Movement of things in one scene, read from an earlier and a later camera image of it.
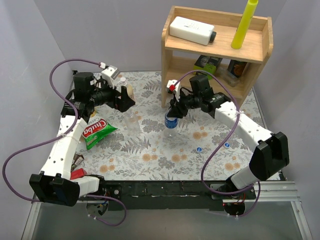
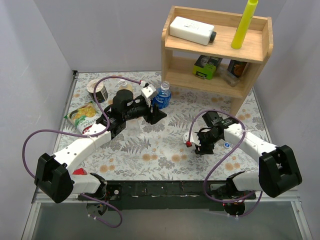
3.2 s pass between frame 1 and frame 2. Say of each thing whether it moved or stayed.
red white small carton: stayed
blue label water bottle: moved
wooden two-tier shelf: stayed
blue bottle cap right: stayed
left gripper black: moved
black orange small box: stayed
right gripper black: moved
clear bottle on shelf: stayed
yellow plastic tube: stayed
